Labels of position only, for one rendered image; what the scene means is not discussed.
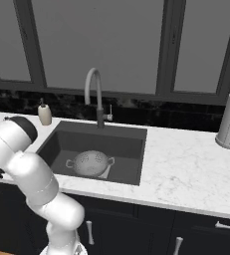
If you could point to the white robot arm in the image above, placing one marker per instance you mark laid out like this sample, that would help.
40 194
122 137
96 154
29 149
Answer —
30 172

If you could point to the dark grey sink basin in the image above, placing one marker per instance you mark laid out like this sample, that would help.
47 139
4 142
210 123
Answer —
96 147

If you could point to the grey gooseneck faucet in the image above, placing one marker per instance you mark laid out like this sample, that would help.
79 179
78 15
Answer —
97 93

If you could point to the grey metal colander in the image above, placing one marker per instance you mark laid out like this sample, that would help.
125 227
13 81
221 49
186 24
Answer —
89 163

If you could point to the beige soap dispenser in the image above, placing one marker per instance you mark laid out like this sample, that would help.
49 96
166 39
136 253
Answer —
45 114

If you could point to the dark framed window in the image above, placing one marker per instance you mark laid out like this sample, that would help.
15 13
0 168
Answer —
119 46

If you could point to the dark cupboard door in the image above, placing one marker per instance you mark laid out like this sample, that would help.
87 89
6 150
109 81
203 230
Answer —
7 215
113 229
199 244

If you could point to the dark drawer front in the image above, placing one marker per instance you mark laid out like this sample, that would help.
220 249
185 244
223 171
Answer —
206 220

